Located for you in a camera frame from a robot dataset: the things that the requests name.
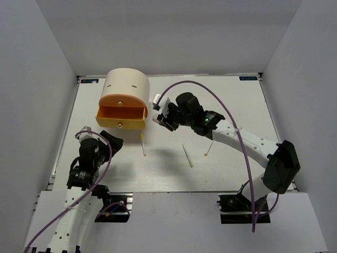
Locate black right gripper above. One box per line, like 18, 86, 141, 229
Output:
157, 103, 194, 132

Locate orange organizer drawer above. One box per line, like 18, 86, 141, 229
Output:
98, 94, 146, 108

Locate pink white mini stapler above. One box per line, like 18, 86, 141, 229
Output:
152, 114, 160, 124

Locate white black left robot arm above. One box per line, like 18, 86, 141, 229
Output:
46, 127, 123, 252

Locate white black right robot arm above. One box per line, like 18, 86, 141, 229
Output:
153, 92, 300, 210

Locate white pen bright yellow cap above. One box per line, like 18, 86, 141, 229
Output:
140, 133, 147, 157

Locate white pen orange-yellow cap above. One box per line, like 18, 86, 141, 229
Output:
204, 140, 214, 156

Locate white pen pale yellow ends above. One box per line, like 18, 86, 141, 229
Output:
182, 144, 193, 168

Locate cream round drawer organizer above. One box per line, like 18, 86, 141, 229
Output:
101, 68, 150, 114

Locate blue logo sticker left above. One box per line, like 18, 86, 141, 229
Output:
81, 79, 99, 84

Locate blue logo sticker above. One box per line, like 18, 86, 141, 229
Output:
81, 79, 99, 84
239, 76, 258, 81

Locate blue logo sticker right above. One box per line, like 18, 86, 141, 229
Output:
239, 76, 258, 81

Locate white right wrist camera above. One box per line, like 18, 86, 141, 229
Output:
152, 94, 171, 117

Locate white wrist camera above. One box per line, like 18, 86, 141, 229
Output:
152, 94, 171, 117
75, 126, 93, 143

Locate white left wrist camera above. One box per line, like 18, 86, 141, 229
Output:
75, 126, 93, 143

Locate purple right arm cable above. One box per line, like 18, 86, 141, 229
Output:
159, 80, 280, 233

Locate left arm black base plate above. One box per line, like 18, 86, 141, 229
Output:
95, 193, 133, 223

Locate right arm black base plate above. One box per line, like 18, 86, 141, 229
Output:
217, 194, 271, 225

